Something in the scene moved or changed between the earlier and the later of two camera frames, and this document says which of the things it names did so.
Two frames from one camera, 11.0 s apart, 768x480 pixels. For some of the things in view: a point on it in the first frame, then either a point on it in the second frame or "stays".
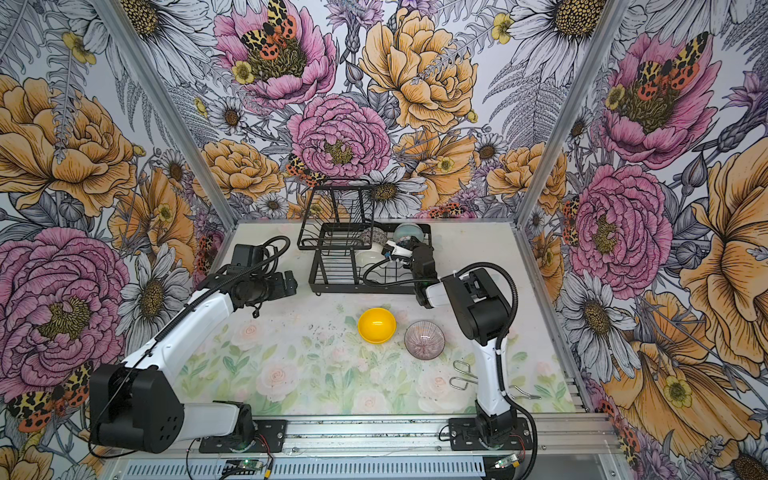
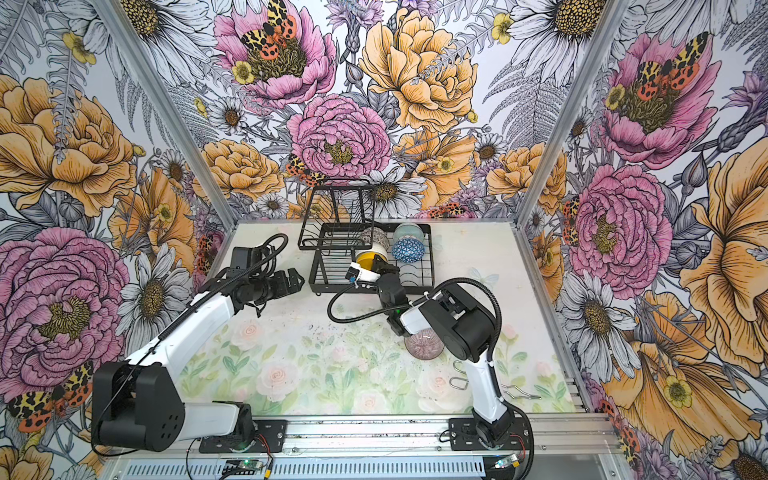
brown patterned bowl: (378, 236) stays
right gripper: (413, 244) to (381, 266)
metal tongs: (464, 368) stays
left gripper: (278, 290) stays
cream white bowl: (374, 255) stays
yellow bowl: (377, 325) to (366, 259)
